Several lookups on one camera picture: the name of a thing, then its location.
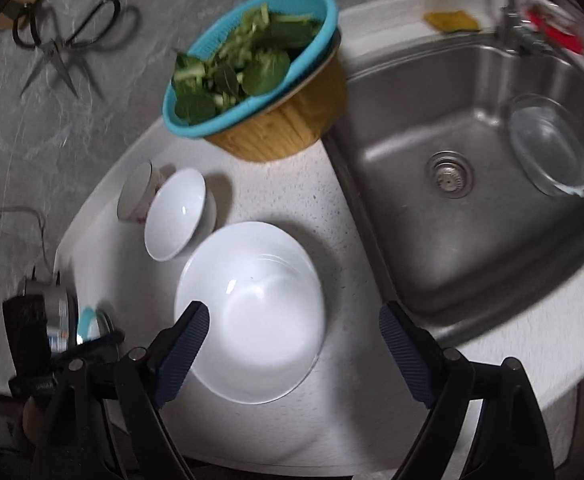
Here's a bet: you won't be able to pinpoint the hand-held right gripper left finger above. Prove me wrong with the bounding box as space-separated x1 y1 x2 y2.
32 301 211 480

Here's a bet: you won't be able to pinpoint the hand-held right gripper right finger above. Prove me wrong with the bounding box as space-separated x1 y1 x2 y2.
378 301 555 480

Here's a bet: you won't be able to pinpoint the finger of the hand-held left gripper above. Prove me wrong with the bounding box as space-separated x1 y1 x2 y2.
53 329 126 361

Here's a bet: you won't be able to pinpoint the teal floral plate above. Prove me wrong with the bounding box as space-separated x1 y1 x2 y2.
76 306 114 347

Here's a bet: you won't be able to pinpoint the large white bowl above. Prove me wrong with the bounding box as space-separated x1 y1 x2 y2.
174 221 327 405

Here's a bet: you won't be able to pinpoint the small white bowl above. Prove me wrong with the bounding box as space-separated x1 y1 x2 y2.
144 167 218 262

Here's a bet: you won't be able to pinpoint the red flower bowl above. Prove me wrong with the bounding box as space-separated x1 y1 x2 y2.
116 160 165 224

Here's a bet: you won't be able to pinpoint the person's left hand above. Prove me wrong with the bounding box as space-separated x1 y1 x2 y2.
21 398 53 446

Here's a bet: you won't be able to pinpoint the stainless steel pot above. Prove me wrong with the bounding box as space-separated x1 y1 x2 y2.
18 267 79 362

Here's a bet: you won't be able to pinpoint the stainless steel sink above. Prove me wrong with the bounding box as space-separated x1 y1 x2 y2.
329 0 584 347

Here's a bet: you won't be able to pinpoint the teal plastic colander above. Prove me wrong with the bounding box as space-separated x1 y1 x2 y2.
162 0 341 140

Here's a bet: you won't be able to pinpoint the yellow woven basket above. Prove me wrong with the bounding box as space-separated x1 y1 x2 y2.
204 54 349 164

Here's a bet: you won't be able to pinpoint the clear glass bowl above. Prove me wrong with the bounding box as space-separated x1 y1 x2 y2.
508 93 584 199

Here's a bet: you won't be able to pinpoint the green leafy vegetables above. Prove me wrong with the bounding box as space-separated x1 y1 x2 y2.
171 3 323 124

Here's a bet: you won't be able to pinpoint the yellow sponge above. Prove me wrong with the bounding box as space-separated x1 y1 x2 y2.
424 8 481 32

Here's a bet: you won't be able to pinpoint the chrome faucet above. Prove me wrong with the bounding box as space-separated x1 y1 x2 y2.
496 0 540 57

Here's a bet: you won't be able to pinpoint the red plastic item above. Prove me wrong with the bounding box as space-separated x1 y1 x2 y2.
526 2 584 54

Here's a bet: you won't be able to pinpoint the black power cable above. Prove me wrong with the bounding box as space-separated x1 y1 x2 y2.
0 175 49 257

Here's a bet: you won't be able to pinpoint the black-handled scissors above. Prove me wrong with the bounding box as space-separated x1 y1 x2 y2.
11 0 123 99

